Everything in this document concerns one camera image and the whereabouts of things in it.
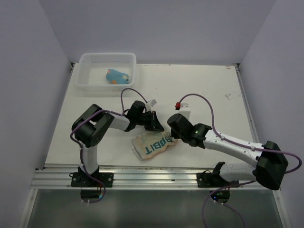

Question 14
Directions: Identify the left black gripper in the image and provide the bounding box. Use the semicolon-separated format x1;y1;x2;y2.
135;110;163;131

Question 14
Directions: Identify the rabbit print towel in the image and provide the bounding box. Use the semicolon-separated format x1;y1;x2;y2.
131;131;178;161

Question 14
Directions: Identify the blue polka dot towel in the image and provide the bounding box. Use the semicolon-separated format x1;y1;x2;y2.
106;69;129;85

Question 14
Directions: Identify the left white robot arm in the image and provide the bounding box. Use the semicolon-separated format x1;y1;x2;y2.
70;100;164;187

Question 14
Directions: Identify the white plastic basket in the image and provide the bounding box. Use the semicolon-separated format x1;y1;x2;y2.
75;52;137;92

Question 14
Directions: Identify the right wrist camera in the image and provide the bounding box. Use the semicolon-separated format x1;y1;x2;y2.
175;102;191;120

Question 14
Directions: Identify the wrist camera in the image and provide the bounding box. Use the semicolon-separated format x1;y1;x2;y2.
175;102;191;120
145;99;157;109

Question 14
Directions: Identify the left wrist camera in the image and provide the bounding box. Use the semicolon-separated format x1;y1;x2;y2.
145;99;157;109

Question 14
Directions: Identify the aluminium right side rail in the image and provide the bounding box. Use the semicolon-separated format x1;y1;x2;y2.
235;63;269;171

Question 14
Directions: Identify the aluminium rail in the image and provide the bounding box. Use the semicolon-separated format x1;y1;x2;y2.
235;63;269;171
30;165;280;190

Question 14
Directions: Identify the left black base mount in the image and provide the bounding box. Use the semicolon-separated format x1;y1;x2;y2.
69;169;114;188

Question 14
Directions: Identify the aluminium front rail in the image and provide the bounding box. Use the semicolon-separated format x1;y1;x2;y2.
30;165;280;190

